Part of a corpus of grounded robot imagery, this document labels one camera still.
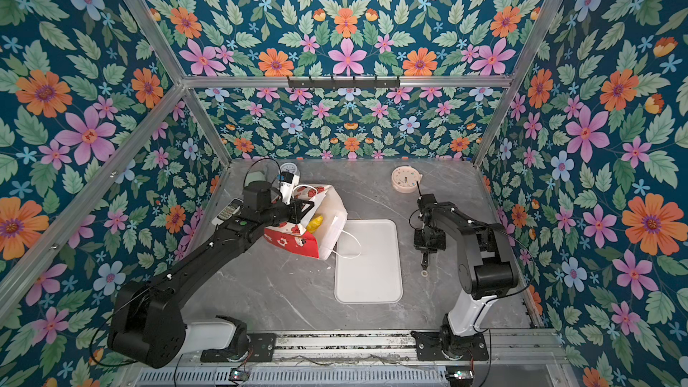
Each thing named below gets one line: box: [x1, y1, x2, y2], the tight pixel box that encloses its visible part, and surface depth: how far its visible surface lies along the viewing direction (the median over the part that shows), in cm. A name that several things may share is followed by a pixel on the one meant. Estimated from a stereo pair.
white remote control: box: [211, 197, 244, 227], surface depth 103 cm
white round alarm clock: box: [277, 162, 299, 175], surface depth 114 cm
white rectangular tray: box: [334, 218, 404, 305], surface depth 89 cm
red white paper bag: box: [263, 184, 349, 260], surface depth 88 cm
